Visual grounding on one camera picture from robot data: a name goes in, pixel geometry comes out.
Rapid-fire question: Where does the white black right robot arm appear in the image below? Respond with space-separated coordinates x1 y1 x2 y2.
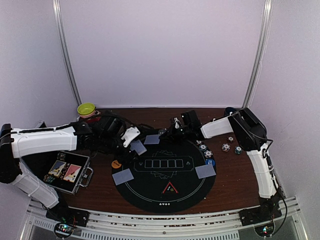
160 107 283 221

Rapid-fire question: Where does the blue white poker chip stack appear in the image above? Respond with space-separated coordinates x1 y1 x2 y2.
221 143 231 152

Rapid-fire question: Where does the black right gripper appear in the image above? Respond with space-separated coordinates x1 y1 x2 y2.
159 123 192 145

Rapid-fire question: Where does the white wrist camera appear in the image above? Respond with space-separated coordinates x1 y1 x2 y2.
121 126 141 148
170 117 182 129

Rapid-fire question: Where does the orange round blind button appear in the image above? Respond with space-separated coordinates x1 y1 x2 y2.
111 160 122 169

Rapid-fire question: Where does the blue card box in case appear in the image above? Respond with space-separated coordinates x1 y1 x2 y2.
48 160 66 178

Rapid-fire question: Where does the blue round blind button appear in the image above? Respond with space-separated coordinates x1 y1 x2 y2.
205 158 216 166

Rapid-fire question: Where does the dark blue enamel mug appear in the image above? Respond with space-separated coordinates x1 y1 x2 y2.
225 107 237 114

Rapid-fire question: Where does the blue playing card deck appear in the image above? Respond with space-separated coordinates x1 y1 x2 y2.
130 140 147 156

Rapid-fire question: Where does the red card box in case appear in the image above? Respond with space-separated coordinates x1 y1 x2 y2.
63 164 81 183

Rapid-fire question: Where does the red black triangle marker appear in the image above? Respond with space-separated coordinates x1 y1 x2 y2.
162 182 179 194

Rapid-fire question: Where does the round black poker mat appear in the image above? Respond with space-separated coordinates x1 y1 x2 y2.
111 131 216 214

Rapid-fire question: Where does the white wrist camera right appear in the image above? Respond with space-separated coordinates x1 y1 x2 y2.
170 117 182 129

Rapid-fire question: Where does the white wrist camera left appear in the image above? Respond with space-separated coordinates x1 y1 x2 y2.
121 126 141 148

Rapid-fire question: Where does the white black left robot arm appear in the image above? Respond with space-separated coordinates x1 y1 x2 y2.
0 111 154 222

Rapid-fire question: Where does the aluminium front rail frame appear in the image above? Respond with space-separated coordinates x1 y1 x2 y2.
16 195 314 240

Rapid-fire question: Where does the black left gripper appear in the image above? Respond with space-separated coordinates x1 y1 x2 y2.
97 133 141 166

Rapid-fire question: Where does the single blue playing card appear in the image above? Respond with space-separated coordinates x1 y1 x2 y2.
195 164 216 179

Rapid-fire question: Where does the clear round dealer button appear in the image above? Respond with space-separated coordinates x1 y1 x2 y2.
158 128 167 135

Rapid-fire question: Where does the green bowl on red saucer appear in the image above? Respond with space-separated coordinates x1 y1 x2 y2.
77 102 100 119

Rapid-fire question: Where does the aluminium poker case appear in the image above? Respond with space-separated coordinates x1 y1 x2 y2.
39 151 94 195

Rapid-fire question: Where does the green poker chip stack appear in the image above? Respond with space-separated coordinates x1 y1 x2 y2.
234 146 243 155

